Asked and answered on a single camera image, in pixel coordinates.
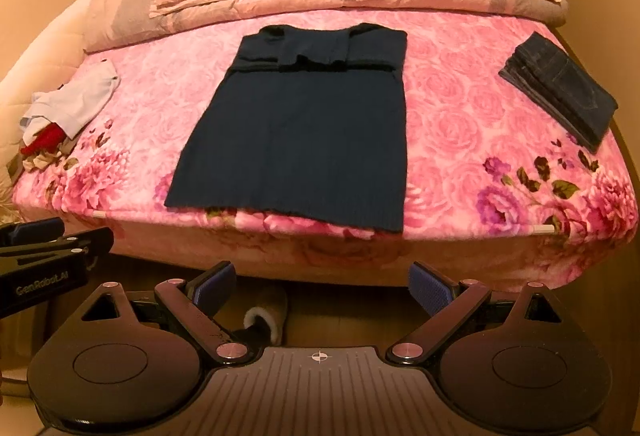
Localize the khaki garment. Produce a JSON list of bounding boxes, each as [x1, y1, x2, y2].
[[22, 148, 68, 171]]

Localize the light blue garment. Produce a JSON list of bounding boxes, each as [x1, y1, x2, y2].
[[20, 60, 122, 140]]

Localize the folded dark blue jeans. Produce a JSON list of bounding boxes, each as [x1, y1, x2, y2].
[[498, 32, 619, 154]]

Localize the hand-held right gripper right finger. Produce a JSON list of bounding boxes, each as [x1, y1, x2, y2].
[[386, 262, 581, 363]]

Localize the cream padded headboard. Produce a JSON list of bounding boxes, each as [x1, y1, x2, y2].
[[0, 0, 131, 177]]

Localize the pink floral blanket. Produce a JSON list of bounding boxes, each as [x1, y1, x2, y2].
[[10, 8, 638, 291]]

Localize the beige slipper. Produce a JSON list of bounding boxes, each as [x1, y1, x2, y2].
[[243, 286, 290, 346]]

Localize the navy blue sweater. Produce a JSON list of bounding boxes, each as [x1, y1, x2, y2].
[[164, 23, 408, 234]]

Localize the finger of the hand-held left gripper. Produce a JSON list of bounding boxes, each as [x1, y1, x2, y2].
[[0, 217, 64, 251], [0, 227, 115, 267]]

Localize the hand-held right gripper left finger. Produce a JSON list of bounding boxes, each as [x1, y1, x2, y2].
[[70, 262, 257, 364]]

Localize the red garment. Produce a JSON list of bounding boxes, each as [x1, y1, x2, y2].
[[21, 126, 68, 155]]

